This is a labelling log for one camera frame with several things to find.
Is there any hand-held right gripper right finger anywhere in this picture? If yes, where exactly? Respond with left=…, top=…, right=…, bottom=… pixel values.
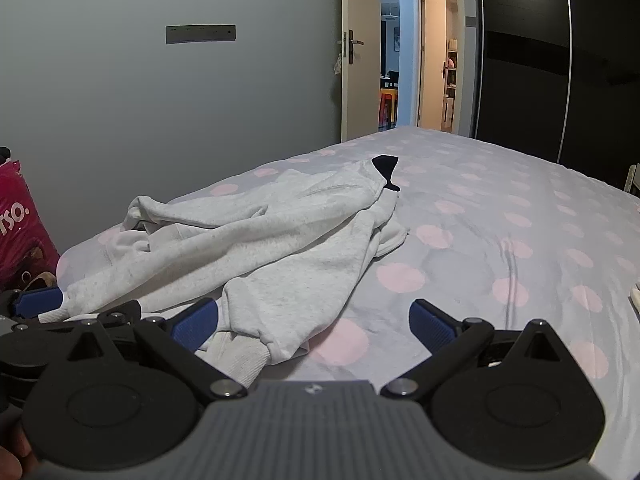
left=380, top=298, right=576, bottom=404

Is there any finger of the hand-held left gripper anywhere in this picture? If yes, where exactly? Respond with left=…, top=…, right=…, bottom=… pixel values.
left=9, top=300, right=143, bottom=335
left=0, top=286, right=66, bottom=319

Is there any hallway door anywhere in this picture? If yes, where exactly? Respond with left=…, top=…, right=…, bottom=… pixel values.
left=417, top=0, right=447, bottom=133

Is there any black sliding wardrobe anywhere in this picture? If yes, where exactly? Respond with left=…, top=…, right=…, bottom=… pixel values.
left=472, top=0, right=640, bottom=191

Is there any bed with polka dot sheet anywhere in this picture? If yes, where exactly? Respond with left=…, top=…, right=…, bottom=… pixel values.
left=55, top=125, right=640, bottom=480

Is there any light grey printed sweatshirt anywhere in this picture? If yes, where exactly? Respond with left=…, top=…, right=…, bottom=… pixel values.
left=37, top=155, right=411, bottom=389

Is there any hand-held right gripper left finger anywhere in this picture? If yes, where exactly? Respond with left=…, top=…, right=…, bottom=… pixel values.
left=65, top=298, right=249, bottom=402

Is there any cream bedroom door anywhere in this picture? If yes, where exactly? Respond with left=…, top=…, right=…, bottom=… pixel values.
left=340, top=0, right=382, bottom=143

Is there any orange stool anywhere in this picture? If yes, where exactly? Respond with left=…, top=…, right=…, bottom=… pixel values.
left=379, top=88, right=399, bottom=127

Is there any grey wall plate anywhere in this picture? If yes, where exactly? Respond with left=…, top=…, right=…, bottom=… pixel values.
left=165, top=23, right=237, bottom=45

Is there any metal door handle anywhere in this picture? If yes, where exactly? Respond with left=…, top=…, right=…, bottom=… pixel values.
left=337, top=30, right=365, bottom=65

